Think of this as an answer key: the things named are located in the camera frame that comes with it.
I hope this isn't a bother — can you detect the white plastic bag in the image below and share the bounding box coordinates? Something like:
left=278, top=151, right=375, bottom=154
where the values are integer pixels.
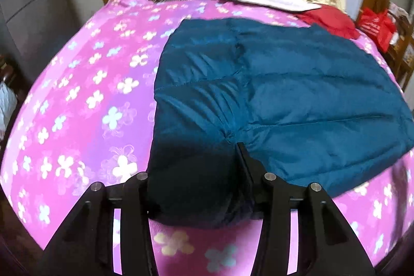
left=0, top=82, right=18, bottom=136

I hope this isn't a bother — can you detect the teal padded jacket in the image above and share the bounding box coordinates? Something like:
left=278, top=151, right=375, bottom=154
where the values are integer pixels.
left=147, top=18, right=413, bottom=228

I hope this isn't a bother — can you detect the grey wardrobe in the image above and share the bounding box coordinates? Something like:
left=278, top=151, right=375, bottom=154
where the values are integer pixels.
left=0, top=0, right=107, bottom=83

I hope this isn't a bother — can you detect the red ruffled pillow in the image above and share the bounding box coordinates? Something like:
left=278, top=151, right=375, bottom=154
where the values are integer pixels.
left=295, top=5, right=361, bottom=39

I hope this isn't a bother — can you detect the red shopping bag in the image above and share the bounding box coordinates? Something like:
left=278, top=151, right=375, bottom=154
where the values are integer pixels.
left=357, top=8, right=396, bottom=53

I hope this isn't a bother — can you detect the pink floral bed sheet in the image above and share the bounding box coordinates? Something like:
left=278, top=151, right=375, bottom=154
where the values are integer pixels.
left=1, top=0, right=401, bottom=275

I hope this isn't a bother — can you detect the wooden side table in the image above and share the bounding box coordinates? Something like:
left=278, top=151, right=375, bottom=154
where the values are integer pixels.
left=385, top=2, right=413, bottom=91

